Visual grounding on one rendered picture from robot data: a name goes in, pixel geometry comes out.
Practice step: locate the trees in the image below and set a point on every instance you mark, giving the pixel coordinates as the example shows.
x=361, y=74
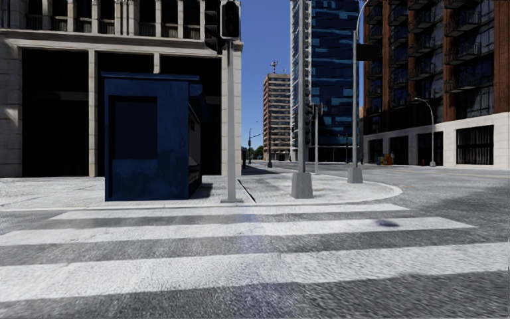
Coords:
x=257, y=152

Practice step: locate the tan concrete building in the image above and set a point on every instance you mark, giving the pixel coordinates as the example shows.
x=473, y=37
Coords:
x=276, y=115

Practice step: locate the grey pole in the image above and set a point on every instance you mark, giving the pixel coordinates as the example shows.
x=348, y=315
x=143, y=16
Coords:
x=301, y=119

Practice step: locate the grey street lamp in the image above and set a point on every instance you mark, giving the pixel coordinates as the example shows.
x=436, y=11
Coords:
x=354, y=119
x=432, y=135

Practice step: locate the blue booth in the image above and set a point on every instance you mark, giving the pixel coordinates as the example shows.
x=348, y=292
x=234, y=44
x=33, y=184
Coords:
x=147, y=139

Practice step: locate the glass tower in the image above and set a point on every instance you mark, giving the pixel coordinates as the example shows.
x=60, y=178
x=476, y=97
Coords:
x=334, y=71

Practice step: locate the red brick building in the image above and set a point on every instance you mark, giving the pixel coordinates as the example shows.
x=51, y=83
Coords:
x=438, y=79

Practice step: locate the pale stone building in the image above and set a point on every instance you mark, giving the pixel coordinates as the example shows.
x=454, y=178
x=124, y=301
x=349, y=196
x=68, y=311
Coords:
x=51, y=40

